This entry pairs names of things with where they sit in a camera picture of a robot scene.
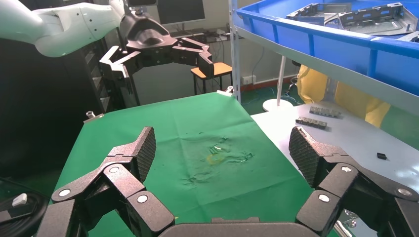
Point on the white round-base lamp stand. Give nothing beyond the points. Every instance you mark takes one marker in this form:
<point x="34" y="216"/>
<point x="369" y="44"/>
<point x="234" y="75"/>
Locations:
<point x="278" y="104"/>

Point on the grey metal clip strip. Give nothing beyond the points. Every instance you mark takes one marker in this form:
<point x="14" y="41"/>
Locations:
<point x="325" y="112"/>
<point x="311" y="122"/>

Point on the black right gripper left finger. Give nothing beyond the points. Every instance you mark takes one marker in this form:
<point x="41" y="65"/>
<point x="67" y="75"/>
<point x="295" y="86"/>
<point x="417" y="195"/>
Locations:
<point x="124" y="176"/>

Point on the white metal shelf board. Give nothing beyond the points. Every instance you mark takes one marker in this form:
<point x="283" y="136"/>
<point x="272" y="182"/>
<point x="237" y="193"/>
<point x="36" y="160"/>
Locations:
<point x="327" y="68"/>

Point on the galvanized sheet metal bracket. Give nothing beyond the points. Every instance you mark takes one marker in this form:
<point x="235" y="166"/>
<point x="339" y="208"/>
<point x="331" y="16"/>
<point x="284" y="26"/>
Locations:
<point x="314" y="14"/>
<point x="376" y="19"/>
<point x="410" y="36"/>

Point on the black stand pole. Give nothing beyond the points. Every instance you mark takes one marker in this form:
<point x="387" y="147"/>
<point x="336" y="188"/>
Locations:
<point x="136" y="91"/>

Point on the perforated white shelf post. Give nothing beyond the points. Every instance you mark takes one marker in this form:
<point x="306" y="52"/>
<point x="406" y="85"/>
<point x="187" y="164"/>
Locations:
<point x="234" y="49"/>

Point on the green table cloth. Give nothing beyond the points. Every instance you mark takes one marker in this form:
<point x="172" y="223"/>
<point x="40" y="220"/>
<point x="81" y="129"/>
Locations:
<point x="163" y="137"/>

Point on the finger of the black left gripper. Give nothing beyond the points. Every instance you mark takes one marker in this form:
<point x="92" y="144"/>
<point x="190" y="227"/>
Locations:
<point x="203" y="60"/>
<point x="117" y="68"/>

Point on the silver binder clip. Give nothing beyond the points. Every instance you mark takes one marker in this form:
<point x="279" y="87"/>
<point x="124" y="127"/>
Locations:
<point x="92" y="116"/>
<point x="347" y="225"/>
<point x="227" y="91"/>

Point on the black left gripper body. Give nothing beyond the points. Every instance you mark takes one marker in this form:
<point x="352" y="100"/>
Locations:
<point x="147" y="36"/>

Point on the yellow plastic bag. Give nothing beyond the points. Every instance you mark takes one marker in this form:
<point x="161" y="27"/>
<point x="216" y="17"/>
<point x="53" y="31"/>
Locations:
<point x="353" y="98"/>

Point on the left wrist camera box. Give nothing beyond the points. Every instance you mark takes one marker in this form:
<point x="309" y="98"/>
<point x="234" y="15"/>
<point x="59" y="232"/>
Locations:
<point x="142" y="2"/>

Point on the black equipment box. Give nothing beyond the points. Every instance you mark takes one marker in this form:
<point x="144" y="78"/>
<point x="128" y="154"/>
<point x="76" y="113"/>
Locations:
<point x="193" y="33"/>

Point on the white wall outlet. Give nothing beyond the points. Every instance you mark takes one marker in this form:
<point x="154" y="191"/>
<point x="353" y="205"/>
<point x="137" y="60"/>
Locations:
<point x="248" y="79"/>

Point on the small black plastic part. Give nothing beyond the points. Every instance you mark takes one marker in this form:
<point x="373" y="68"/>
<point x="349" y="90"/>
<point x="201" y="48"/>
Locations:
<point x="381" y="156"/>

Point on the wooden stool black legs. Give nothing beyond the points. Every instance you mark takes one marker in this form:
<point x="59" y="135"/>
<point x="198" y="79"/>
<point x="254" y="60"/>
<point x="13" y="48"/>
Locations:
<point x="222" y="69"/>

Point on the black equipment rack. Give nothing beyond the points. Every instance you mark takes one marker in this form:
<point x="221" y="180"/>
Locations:
<point x="39" y="114"/>

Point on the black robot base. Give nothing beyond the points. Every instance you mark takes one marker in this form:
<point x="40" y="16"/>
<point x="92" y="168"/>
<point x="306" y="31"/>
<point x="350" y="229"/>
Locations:
<point x="19" y="222"/>

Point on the black computer monitor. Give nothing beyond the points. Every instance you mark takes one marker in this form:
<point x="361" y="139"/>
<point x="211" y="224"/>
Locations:
<point x="181" y="11"/>

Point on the small white tag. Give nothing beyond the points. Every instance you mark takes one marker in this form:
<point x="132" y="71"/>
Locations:
<point x="19" y="200"/>

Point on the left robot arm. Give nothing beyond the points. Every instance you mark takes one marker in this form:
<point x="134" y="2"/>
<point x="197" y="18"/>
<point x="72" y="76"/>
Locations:
<point x="49" y="29"/>

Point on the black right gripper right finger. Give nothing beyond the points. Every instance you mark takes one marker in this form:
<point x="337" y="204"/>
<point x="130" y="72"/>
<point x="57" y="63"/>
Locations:
<point x="337" y="180"/>

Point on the blue plastic bin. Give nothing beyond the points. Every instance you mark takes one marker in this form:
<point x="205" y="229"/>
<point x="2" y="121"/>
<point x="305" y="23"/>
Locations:
<point x="343" y="49"/>

